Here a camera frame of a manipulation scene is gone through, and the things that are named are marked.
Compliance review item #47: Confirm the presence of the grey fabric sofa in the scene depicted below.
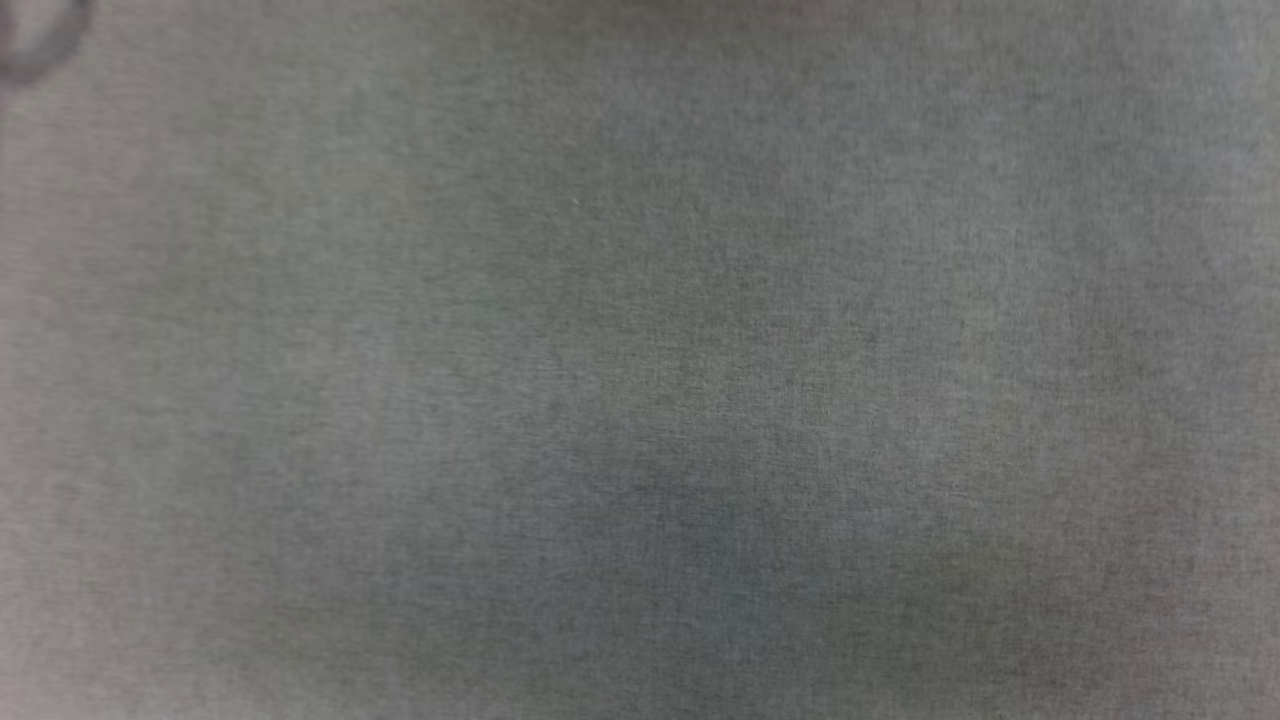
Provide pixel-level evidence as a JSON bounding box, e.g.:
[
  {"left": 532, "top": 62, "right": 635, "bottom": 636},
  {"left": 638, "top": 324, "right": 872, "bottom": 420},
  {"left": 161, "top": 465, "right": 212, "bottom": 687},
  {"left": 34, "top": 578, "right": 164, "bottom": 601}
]
[{"left": 0, "top": 0, "right": 1280, "bottom": 720}]

